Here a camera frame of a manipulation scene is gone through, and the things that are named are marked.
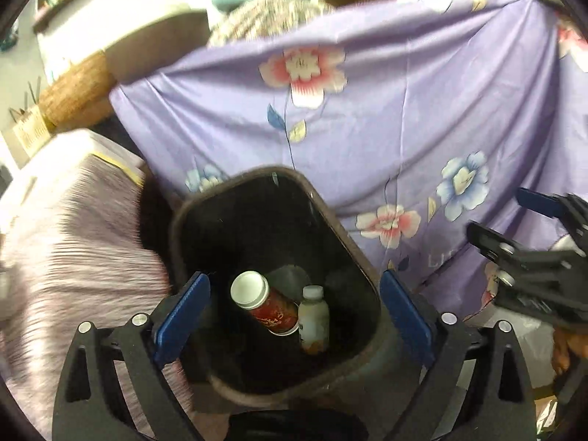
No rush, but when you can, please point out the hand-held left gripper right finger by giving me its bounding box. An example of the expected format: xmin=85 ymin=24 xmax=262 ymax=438
xmin=379 ymin=269 xmax=538 ymax=441

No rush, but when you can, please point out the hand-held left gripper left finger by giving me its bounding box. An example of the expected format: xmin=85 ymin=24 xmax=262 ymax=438
xmin=52 ymin=272 xmax=212 ymax=441

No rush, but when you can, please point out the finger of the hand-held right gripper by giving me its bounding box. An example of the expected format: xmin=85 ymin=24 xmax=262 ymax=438
xmin=517 ymin=187 xmax=588 ymax=253
xmin=466 ymin=222 xmax=588 ymax=327

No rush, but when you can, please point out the dark trash bin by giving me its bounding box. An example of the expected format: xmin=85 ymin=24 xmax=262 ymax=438
xmin=168 ymin=165 xmax=400 ymax=416

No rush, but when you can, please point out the person's right hand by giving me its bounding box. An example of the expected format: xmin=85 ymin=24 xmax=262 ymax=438
xmin=552 ymin=328 xmax=574 ymax=376

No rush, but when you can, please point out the red cup with white lid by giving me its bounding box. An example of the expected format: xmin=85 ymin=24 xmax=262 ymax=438
xmin=230 ymin=270 xmax=301 ymax=337

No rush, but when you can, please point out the small white plastic bottle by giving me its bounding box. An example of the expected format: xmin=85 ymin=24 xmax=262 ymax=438
xmin=298 ymin=285 xmax=330 ymax=355

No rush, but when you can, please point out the striped purple tablecloth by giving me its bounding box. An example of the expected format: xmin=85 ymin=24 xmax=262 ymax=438
xmin=0 ymin=129 xmax=194 ymax=439

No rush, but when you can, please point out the purple floral cloth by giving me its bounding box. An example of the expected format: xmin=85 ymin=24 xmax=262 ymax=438
xmin=109 ymin=0 xmax=588 ymax=327

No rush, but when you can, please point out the beige utensil holder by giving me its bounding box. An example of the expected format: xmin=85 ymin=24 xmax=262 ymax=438
xmin=11 ymin=105 xmax=51 ymax=150

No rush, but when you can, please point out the wicker basket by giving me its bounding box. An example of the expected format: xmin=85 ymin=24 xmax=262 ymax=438
xmin=39 ymin=50 xmax=115 ymax=127

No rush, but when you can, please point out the knitted patterned cloth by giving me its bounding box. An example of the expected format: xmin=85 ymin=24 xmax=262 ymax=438
xmin=207 ymin=0 xmax=336 ymax=49

